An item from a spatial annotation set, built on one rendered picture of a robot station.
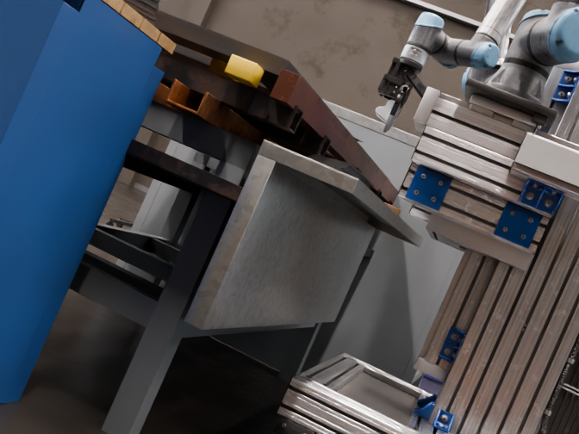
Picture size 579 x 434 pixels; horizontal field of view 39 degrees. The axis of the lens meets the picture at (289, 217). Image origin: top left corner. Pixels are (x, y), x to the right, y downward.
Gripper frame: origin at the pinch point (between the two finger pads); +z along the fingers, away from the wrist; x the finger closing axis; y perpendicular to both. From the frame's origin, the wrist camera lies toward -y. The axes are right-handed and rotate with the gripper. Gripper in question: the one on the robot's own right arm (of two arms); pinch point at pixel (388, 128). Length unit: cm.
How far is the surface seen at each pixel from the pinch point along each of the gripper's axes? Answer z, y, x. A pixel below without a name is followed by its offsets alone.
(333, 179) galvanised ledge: 27, -7, 85
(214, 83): 18, 26, 74
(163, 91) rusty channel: 23, 42, 58
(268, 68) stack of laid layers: 12, 16, 76
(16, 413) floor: 94, 30, 84
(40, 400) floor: 94, 32, 71
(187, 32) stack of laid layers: 11, 36, 75
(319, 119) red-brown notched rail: 14, 7, 56
